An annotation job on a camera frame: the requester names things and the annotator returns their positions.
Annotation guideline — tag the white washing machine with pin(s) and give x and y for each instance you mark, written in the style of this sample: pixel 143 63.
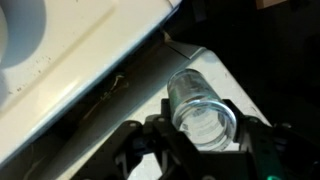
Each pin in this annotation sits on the white washing machine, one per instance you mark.
pixel 66 60

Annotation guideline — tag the clear glass jar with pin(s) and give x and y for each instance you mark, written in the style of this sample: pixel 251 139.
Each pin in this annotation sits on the clear glass jar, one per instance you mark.
pixel 200 110

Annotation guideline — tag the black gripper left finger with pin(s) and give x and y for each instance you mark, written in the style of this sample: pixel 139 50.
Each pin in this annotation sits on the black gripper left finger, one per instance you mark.
pixel 150 153

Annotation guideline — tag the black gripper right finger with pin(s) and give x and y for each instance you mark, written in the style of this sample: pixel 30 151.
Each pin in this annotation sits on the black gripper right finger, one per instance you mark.
pixel 266 146

